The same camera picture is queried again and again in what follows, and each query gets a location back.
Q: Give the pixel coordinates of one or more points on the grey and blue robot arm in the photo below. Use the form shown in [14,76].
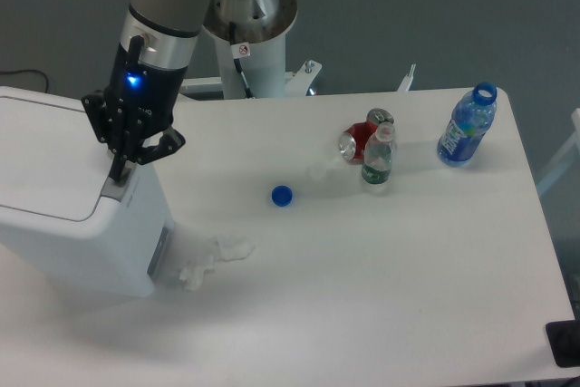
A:
[163,33]

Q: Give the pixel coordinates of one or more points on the black device at table edge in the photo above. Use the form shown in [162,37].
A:
[563,337]

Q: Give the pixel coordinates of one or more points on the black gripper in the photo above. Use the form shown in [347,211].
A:
[133,115]

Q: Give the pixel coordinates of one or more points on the white push-top trash can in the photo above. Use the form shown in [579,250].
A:
[61,212]

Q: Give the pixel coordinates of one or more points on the small clear green-label bottle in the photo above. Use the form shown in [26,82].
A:
[378,154]

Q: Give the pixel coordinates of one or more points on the crushed red soda can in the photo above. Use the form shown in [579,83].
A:
[352,141]

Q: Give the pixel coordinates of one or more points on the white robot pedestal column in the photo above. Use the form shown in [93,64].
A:
[250,41]

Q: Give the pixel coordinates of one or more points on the white furniture at right edge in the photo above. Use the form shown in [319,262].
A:
[561,161]

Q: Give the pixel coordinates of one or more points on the crumpled white tissue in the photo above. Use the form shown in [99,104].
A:
[209,252]

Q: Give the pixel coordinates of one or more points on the blue bottle cap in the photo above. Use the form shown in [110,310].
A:
[282,196]

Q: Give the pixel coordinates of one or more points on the blue plastic drink bottle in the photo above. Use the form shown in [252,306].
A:
[469,122]

